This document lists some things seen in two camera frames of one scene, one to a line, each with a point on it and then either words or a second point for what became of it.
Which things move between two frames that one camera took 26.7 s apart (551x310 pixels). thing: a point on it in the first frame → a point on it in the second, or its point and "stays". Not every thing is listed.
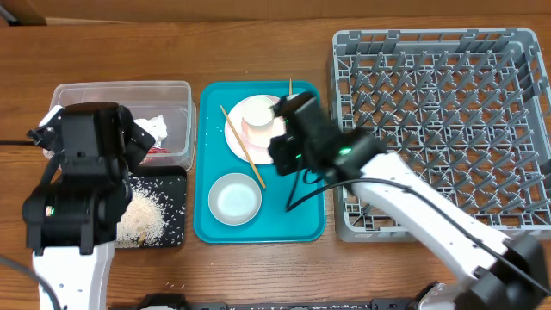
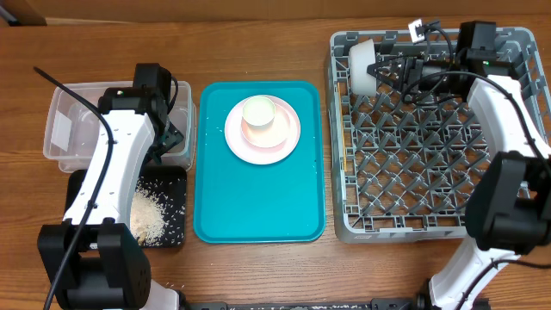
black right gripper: [277, 148] → [409, 70]
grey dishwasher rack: [468, 108] stays
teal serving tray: [238, 197] stays
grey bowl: [235, 199] → [361, 56]
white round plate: [257, 154] stays
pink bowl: [262, 136] stays
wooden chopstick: [244, 147] → [341, 114]
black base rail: [178, 302] stays
